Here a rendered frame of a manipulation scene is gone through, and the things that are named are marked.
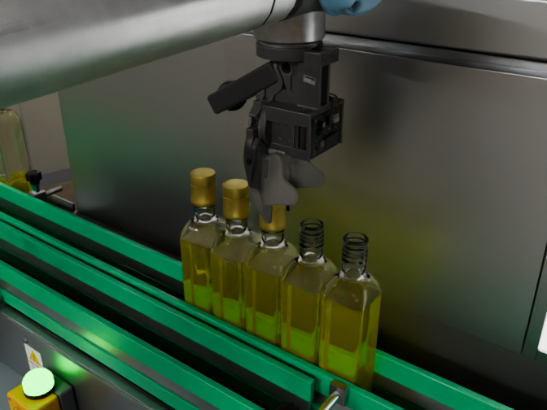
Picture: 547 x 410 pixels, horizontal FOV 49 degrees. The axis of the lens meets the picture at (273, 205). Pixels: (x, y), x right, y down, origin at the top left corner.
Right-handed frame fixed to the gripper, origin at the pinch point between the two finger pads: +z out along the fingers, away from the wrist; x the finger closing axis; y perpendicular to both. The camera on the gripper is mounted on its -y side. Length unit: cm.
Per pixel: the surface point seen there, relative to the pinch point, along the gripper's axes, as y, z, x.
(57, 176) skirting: -254, 111, 133
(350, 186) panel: 4.2, 0.9, 11.8
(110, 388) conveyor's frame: -17.0, 27.5, -15.4
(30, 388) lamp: -28.9, 30.1, -20.5
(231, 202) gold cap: -5.2, 0.5, -1.8
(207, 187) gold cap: -10.1, 0.1, -0.8
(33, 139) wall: -258, 86, 125
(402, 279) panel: 13.0, 12.2, 11.7
